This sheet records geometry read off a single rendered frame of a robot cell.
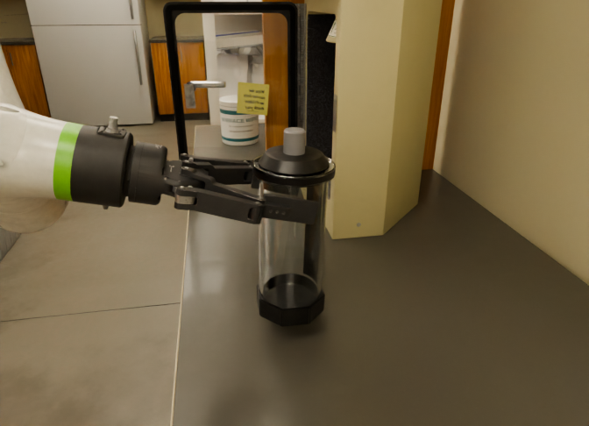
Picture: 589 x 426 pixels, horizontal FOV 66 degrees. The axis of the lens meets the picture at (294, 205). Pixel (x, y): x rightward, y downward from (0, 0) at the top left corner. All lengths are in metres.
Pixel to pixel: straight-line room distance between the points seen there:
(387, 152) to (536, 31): 0.40
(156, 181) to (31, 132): 0.14
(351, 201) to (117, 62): 5.06
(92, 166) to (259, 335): 0.34
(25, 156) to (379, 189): 0.63
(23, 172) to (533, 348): 0.69
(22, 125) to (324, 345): 0.47
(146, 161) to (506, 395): 0.53
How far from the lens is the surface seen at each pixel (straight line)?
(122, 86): 5.85
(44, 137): 0.57
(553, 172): 1.04
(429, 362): 0.69
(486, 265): 0.93
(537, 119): 1.08
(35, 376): 2.24
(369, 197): 0.93
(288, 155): 0.58
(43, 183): 0.57
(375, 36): 0.86
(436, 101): 1.35
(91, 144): 0.56
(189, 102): 1.15
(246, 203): 0.52
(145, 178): 0.56
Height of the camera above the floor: 1.39
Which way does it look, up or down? 24 degrees down
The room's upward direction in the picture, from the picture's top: straight up
